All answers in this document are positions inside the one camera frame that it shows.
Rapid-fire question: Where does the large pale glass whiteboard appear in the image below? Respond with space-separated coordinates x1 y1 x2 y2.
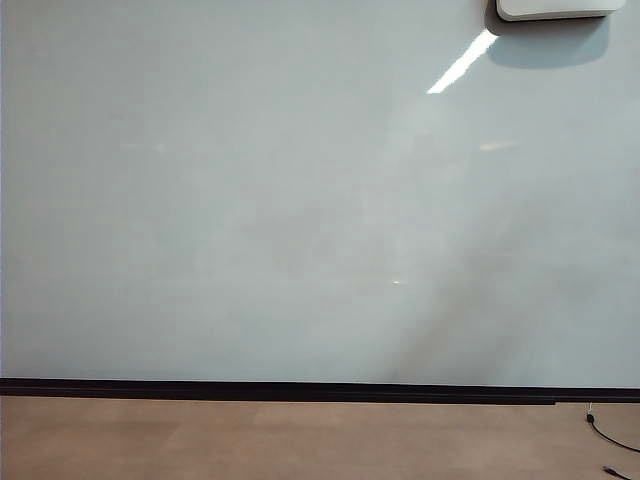
0 0 640 388

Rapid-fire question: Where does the white plastic pen shelf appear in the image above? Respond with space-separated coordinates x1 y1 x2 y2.
495 0 628 23

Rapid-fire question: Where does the black table edge rail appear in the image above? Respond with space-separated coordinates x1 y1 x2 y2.
0 377 640 406

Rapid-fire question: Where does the black cable with connector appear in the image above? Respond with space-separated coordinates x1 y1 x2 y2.
584 401 640 450

